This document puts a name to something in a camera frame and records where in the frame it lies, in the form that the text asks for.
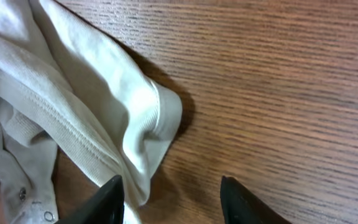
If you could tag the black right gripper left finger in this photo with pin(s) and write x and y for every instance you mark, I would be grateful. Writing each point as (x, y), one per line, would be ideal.
(106, 206)

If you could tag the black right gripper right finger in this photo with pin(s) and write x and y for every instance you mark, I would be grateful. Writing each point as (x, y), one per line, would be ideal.
(241, 206)

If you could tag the white baby bodysuit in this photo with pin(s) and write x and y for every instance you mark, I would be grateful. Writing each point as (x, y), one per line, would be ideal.
(64, 85)

